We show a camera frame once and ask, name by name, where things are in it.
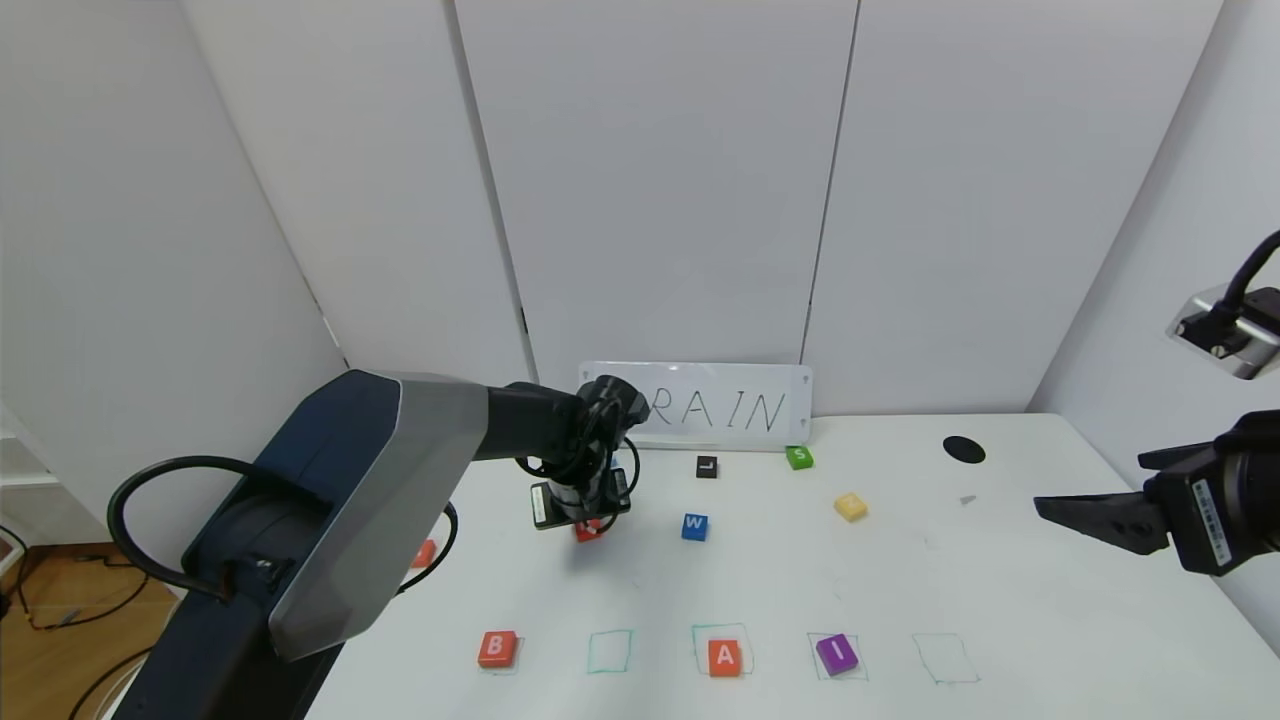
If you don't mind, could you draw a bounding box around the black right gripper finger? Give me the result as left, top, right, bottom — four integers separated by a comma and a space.
1137, 441, 1217, 472
1033, 490, 1171, 556

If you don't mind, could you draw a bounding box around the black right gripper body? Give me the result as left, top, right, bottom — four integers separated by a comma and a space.
1143, 410, 1280, 577

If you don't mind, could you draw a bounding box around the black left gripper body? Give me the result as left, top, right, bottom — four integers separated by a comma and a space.
530, 467, 632, 531

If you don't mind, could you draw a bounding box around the white sign reading BRAIN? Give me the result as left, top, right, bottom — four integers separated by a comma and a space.
578, 361, 814, 451

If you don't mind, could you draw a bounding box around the purple block letter I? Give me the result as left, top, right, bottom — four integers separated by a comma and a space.
816, 633, 859, 677

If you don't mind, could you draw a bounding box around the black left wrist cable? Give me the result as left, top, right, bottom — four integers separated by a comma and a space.
515, 398, 642, 501

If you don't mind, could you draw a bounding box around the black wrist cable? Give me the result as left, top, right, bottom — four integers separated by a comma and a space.
1218, 229, 1280, 313
515, 398, 642, 501

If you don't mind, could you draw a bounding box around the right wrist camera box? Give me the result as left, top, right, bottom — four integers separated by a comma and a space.
1164, 286, 1280, 382

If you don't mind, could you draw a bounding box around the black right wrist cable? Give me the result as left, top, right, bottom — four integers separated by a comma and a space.
1218, 229, 1280, 313

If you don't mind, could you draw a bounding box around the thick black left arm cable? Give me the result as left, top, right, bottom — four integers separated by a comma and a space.
107, 455, 336, 601

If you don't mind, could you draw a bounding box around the black floor cable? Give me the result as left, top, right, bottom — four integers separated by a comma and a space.
0, 555, 156, 720

